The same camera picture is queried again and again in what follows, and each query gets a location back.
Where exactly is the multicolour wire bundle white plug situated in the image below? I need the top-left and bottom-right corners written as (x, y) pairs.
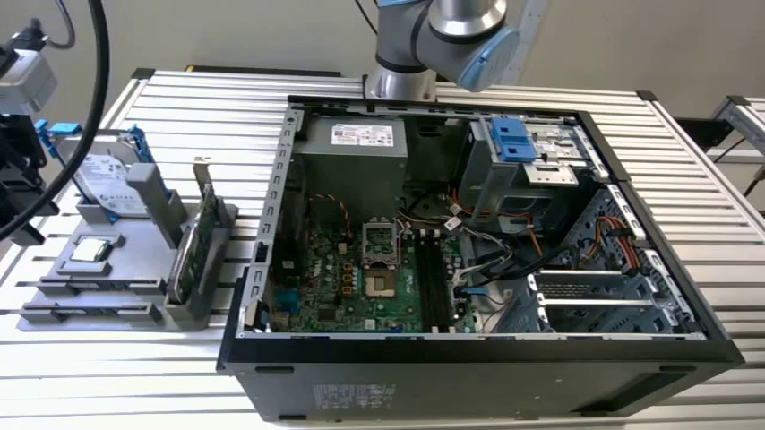
top-left (449, 250), bottom-right (519, 288)

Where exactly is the RAM stick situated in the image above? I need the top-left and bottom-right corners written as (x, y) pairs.
top-left (24, 304), bottom-right (151, 314)

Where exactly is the aluminium frame table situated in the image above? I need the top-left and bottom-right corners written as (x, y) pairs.
top-left (704, 93), bottom-right (765, 165)

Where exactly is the CPU socket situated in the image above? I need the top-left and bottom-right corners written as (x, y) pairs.
top-left (362, 266), bottom-right (400, 299)

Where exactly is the hard disk in blue carrier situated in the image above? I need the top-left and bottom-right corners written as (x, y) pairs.
top-left (32, 118), bottom-right (156, 223)

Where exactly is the red black twisted wire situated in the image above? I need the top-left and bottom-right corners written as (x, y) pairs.
top-left (304, 192), bottom-right (355, 239)

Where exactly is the orange power wire bundle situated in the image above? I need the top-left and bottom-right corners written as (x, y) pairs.
top-left (587, 214), bottom-right (653, 274)

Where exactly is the grey power supply unit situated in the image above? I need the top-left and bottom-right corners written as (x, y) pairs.
top-left (291, 114), bottom-right (411, 220)

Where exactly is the black open PC case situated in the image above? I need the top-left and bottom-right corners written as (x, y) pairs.
top-left (215, 93), bottom-right (748, 423)

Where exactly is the metal socket cover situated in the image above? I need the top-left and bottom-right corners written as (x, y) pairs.
top-left (360, 217), bottom-right (400, 266)

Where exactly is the green motherboard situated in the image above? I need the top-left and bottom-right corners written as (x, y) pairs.
top-left (268, 192), bottom-right (479, 335)

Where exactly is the thick black cable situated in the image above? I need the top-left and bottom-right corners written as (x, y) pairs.
top-left (0, 0), bottom-right (113, 241)

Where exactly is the thin black cable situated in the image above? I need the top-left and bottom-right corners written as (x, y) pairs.
top-left (35, 0), bottom-right (77, 49)
top-left (354, 0), bottom-right (382, 35)

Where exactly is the grey metal drive cage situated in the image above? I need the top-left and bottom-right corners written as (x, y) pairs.
top-left (459, 116), bottom-right (605, 228)

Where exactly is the black internal cable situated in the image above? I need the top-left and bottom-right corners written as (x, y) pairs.
top-left (471, 232), bottom-right (578, 284)

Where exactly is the Nvidia Quadro graphics card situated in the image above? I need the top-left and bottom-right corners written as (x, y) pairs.
top-left (166, 155), bottom-right (220, 304)

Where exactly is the blue drive bay latch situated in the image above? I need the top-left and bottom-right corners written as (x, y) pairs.
top-left (487, 116), bottom-right (534, 163)

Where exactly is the grey parts rack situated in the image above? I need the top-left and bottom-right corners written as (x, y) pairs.
top-left (16, 161), bottom-right (242, 333)

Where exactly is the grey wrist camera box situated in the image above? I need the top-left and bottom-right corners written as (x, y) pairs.
top-left (0, 47), bottom-right (60, 114)

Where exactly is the perforated grey disk bay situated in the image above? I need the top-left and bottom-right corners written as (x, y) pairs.
top-left (495, 268), bottom-right (682, 335)

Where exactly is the black RAM slot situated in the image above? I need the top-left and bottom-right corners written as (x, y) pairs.
top-left (422, 231), bottom-right (443, 333)
top-left (417, 231), bottom-right (435, 333)
top-left (429, 231), bottom-right (451, 333)

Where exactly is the silver CPU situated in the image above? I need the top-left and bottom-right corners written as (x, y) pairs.
top-left (69, 238), bottom-right (113, 262)

